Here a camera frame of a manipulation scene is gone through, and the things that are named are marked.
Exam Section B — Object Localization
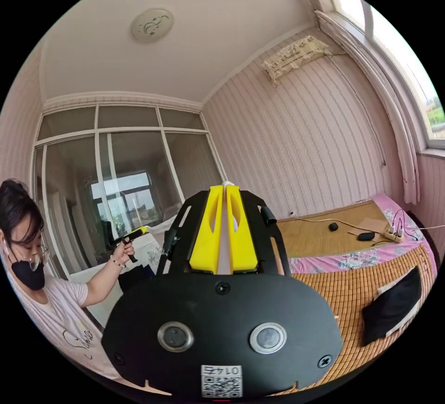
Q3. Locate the person's body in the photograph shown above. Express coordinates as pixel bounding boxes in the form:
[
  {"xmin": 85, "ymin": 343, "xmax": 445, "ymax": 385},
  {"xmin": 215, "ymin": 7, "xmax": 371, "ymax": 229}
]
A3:
[{"xmin": 0, "ymin": 178, "xmax": 123, "ymax": 382}]

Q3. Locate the white t-shirt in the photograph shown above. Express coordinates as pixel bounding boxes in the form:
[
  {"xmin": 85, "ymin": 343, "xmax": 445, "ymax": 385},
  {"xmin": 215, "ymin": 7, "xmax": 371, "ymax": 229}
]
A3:
[{"xmin": 216, "ymin": 179, "xmax": 241, "ymax": 275}]

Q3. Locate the black cushion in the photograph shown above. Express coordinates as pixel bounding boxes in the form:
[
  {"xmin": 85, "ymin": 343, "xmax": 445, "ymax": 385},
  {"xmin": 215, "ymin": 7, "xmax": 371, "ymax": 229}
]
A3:
[{"xmin": 361, "ymin": 266, "xmax": 423, "ymax": 347}]

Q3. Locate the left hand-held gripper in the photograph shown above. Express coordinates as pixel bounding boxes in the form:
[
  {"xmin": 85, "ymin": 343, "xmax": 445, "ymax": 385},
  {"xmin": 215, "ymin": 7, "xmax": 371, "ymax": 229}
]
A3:
[{"xmin": 115, "ymin": 226, "xmax": 150, "ymax": 263}]

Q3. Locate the flat cardboard piece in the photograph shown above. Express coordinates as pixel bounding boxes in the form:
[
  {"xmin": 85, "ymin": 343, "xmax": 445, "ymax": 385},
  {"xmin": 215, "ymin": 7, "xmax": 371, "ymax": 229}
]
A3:
[{"xmin": 358, "ymin": 216, "xmax": 391, "ymax": 235}]

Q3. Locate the white power strip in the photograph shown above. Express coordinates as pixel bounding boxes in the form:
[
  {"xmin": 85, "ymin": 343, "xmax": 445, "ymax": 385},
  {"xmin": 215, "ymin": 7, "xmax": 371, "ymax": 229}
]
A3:
[{"xmin": 383, "ymin": 224, "xmax": 406, "ymax": 242}]

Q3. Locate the glass partition window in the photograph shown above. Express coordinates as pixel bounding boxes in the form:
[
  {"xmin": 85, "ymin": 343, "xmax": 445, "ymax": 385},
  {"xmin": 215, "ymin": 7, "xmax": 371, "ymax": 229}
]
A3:
[{"xmin": 32, "ymin": 103, "xmax": 227, "ymax": 274}]

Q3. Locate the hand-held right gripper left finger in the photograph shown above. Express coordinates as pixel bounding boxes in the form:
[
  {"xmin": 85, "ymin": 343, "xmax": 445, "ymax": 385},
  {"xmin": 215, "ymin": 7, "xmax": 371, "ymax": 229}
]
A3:
[{"xmin": 189, "ymin": 184, "xmax": 225, "ymax": 271}]

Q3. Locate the person's left forearm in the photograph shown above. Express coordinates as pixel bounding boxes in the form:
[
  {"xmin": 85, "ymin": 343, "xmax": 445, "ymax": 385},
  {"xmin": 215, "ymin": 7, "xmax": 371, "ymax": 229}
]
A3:
[{"xmin": 83, "ymin": 259, "xmax": 127, "ymax": 308}]

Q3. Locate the cloth-covered air conditioner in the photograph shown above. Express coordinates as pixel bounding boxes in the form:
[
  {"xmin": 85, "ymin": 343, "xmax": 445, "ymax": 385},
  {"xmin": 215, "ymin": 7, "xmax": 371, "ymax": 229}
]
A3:
[{"xmin": 261, "ymin": 35, "xmax": 330, "ymax": 89}]

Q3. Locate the outside window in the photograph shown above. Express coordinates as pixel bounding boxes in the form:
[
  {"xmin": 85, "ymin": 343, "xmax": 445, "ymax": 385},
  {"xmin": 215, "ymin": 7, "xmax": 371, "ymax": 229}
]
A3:
[{"xmin": 314, "ymin": 0, "xmax": 445, "ymax": 150}]

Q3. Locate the person's left hand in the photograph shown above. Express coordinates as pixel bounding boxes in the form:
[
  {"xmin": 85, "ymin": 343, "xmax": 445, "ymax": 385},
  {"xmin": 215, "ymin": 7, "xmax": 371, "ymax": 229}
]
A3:
[{"xmin": 109, "ymin": 239, "xmax": 135, "ymax": 268}]

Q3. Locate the bed with woven mat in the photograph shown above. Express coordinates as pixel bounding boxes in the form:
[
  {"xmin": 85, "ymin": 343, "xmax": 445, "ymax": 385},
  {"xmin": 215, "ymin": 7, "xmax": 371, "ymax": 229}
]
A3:
[{"xmin": 273, "ymin": 192, "xmax": 441, "ymax": 398}]

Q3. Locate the pale cable on mat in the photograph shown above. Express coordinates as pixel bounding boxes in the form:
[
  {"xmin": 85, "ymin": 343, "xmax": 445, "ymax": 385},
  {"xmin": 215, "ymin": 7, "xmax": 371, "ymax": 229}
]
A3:
[{"xmin": 290, "ymin": 213, "xmax": 387, "ymax": 234}]

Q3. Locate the round ceiling lamp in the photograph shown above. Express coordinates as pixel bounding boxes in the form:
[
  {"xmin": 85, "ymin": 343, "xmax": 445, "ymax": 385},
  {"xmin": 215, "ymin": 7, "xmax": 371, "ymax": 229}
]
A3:
[{"xmin": 130, "ymin": 7, "xmax": 175, "ymax": 43}]

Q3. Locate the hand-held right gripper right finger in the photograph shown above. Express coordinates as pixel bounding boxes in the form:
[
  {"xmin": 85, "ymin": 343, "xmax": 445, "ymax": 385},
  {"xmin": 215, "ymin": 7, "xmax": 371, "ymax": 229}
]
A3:
[{"xmin": 226, "ymin": 185, "xmax": 259, "ymax": 273}]

